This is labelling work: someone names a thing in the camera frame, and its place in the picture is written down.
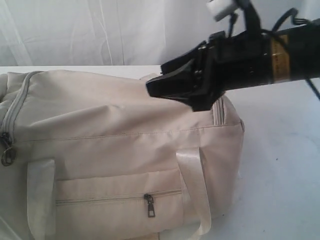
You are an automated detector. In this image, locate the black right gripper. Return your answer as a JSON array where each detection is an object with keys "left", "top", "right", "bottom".
[{"left": 145, "top": 31, "right": 272, "bottom": 112}]

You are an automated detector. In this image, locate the beige duffel bag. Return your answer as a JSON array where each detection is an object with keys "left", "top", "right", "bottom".
[{"left": 0, "top": 70, "right": 245, "bottom": 240}]

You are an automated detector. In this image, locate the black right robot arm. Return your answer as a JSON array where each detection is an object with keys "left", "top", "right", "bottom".
[{"left": 146, "top": 25, "right": 320, "bottom": 112}]

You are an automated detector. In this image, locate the white backdrop curtain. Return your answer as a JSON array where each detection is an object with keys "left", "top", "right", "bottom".
[{"left": 0, "top": 0, "right": 320, "bottom": 68}]

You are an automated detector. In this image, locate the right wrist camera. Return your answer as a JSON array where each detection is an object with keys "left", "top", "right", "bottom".
[{"left": 206, "top": 0, "right": 239, "bottom": 22}]

